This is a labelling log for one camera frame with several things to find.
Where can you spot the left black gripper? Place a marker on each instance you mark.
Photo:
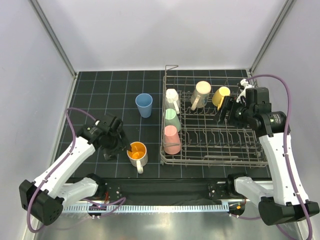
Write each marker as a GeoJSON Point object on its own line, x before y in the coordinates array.
{"type": "Point", "coordinates": [111, 154]}

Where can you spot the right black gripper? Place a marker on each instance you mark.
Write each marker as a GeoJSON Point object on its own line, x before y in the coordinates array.
{"type": "Point", "coordinates": [229, 103]}

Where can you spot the yellow ceramic mug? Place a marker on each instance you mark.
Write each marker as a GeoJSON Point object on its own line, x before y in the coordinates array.
{"type": "Point", "coordinates": [219, 95]}

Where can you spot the orange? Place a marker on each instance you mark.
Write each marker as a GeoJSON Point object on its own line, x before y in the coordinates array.
{"type": "Point", "coordinates": [138, 155]}

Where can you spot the beige patterned ceramic mug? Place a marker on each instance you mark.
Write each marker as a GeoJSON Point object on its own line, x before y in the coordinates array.
{"type": "Point", "coordinates": [200, 95]}

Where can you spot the pink plastic cup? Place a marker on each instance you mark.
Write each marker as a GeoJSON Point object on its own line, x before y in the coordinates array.
{"type": "Point", "coordinates": [172, 143]}

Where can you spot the white faceted mug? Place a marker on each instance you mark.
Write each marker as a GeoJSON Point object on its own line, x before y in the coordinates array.
{"type": "Point", "coordinates": [172, 100]}

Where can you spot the blue plastic cup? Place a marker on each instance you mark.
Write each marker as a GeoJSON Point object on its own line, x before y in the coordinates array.
{"type": "Point", "coordinates": [144, 102]}

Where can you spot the green plastic cup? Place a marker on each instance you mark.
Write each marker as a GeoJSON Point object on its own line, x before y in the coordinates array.
{"type": "Point", "coordinates": [171, 119]}

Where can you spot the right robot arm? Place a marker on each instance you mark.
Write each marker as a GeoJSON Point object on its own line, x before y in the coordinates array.
{"type": "Point", "coordinates": [287, 201]}

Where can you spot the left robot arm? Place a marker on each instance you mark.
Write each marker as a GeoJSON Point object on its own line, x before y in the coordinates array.
{"type": "Point", "coordinates": [46, 196]}

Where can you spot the black grid mat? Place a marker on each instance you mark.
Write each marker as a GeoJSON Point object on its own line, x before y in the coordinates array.
{"type": "Point", "coordinates": [114, 92]}

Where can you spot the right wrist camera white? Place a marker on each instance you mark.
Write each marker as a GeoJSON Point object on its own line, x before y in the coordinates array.
{"type": "Point", "coordinates": [243, 86]}

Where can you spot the grey wire dish rack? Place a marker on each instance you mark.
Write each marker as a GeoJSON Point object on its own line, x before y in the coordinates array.
{"type": "Point", "coordinates": [203, 140]}

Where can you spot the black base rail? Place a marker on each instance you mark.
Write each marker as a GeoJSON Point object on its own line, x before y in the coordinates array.
{"type": "Point", "coordinates": [169, 191]}

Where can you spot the white slotted cable duct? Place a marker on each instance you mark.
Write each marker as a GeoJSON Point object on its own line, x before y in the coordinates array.
{"type": "Point", "coordinates": [126, 209]}

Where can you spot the right aluminium frame post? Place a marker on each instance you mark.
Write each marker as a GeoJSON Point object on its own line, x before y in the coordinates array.
{"type": "Point", "coordinates": [285, 10]}

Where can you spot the aluminium frame post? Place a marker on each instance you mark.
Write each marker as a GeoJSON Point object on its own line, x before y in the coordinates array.
{"type": "Point", "coordinates": [52, 35]}
{"type": "Point", "coordinates": [285, 10]}

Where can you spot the left aluminium frame post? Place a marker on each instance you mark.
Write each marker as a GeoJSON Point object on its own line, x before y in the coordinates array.
{"type": "Point", "coordinates": [52, 35]}

